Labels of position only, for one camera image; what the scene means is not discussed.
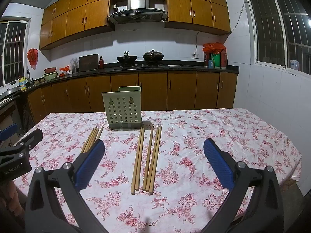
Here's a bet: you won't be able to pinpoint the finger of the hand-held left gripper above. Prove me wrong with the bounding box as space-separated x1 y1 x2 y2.
0 128 44 162
0 123 19 142

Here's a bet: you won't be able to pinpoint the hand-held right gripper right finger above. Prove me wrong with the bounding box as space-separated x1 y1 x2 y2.
202 138 285 233

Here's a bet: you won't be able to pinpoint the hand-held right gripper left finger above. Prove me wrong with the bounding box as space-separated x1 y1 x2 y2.
25 139 108 233

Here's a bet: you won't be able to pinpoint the wooden chopstick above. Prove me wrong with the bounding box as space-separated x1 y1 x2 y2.
87 126 101 151
130 127 143 195
135 127 145 192
84 127 98 153
81 128 95 153
93 125 105 143
149 125 163 195
142 124 154 191
145 125 160 192

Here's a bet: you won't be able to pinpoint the white perforated utensil holder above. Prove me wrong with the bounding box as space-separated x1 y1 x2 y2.
101 86 142 130

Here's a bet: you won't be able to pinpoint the person's left hand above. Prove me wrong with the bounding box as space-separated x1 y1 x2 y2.
0 182 26 214

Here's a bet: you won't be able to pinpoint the red floral tablecloth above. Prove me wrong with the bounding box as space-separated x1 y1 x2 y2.
13 108 303 233

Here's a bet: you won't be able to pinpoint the small barred window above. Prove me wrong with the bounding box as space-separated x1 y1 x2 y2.
0 20 29 88

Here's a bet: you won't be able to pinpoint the clear plastic bag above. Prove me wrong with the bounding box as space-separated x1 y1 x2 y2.
70 58 80 73

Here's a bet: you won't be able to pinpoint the dark cutting board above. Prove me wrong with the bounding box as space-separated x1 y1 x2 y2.
78 54 99 72

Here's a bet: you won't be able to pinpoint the wooden base cabinets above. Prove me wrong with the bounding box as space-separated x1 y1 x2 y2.
27 71 238 125

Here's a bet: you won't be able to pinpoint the black kitchen countertop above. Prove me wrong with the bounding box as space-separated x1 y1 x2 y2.
0 61 240 102

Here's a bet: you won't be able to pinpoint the green box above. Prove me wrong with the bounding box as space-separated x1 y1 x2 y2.
212 53 228 69

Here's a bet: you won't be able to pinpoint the gas stove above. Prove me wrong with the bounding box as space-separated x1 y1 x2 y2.
113 63 169 69

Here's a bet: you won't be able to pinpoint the red lidded container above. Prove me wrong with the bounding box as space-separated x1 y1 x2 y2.
203 42 226 54

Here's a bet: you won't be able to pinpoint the black wok with lid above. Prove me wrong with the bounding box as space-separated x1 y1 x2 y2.
142 50 165 63

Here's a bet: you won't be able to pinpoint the large barred window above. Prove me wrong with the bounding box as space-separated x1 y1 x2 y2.
246 0 311 76

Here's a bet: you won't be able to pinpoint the steel range hood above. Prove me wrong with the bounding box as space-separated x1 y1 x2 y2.
107 0 169 25

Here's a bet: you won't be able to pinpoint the red plastic bag on wall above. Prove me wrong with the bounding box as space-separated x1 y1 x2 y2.
27 48 39 69

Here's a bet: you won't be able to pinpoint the wooden wall cabinets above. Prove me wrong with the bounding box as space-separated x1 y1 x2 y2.
39 0 231 50

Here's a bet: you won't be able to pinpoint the wall cable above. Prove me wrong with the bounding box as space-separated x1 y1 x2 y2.
194 2 249 55

